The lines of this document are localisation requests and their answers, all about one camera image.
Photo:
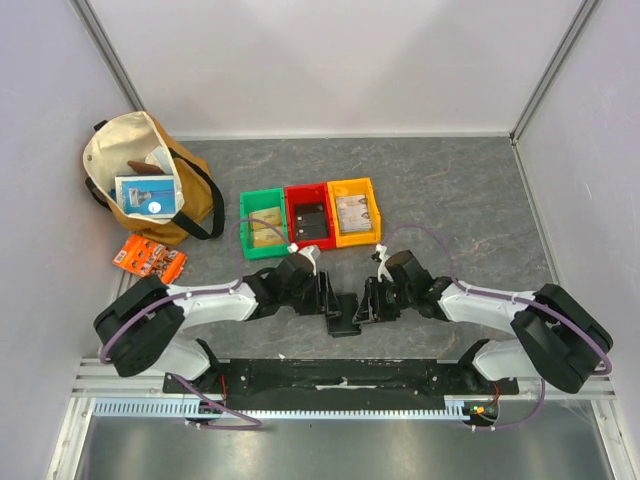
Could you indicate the orange snack packet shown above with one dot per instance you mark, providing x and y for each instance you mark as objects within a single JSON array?
[{"x": 144, "y": 257}]

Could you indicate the gold card front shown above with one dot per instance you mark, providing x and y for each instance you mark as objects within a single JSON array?
[{"x": 263, "y": 238}]

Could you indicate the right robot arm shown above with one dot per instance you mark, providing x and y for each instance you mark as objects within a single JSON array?
[{"x": 551, "y": 335}]

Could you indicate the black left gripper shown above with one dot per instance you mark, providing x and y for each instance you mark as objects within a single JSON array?
[{"x": 322, "y": 301}]

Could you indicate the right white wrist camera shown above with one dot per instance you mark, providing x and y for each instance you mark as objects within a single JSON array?
[{"x": 380, "y": 257}]

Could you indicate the white patterned card stack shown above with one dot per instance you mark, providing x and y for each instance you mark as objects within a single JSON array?
[{"x": 353, "y": 214}]

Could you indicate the black cards in bin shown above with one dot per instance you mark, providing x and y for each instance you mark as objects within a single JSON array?
[{"x": 310, "y": 222}]

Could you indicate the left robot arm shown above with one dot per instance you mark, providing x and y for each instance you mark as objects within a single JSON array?
[{"x": 143, "y": 329}]

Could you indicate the mustard canvas tote bag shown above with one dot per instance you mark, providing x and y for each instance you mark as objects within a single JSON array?
[{"x": 131, "y": 137}]

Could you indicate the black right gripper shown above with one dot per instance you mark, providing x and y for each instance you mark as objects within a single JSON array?
[{"x": 373, "y": 296}]

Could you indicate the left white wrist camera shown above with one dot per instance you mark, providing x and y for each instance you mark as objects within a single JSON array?
[{"x": 311, "y": 253}]

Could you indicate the blue white booklet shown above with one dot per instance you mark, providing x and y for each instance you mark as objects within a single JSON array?
[{"x": 153, "y": 196}]

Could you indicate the green plastic bin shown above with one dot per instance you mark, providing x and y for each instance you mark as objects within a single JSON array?
[{"x": 255, "y": 200}]

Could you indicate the brown wallet in bag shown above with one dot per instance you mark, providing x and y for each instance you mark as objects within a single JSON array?
[{"x": 142, "y": 168}]

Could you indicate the red plastic bin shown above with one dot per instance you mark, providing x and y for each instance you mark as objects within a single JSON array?
[{"x": 304, "y": 194}]

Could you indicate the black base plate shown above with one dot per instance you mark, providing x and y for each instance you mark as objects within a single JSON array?
[{"x": 344, "y": 384}]

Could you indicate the yellow plastic bin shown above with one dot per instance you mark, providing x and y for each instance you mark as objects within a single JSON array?
[{"x": 357, "y": 186}]

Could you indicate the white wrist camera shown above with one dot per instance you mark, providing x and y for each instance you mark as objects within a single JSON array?
[
  {"x": 380, "y": 257},
  {"x": 311, "y": 253}
]

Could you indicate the gold card rear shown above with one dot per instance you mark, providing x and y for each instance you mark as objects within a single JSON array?
[{"x": 271, "y": 215}]

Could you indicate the gold card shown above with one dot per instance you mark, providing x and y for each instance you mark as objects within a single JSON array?
[
  {"x": 263, "y": 238},
  {"x": 271, "y": 215}
]

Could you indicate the silver foil packet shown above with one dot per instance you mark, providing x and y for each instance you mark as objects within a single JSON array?
[{"x": 161, "y": 158}]

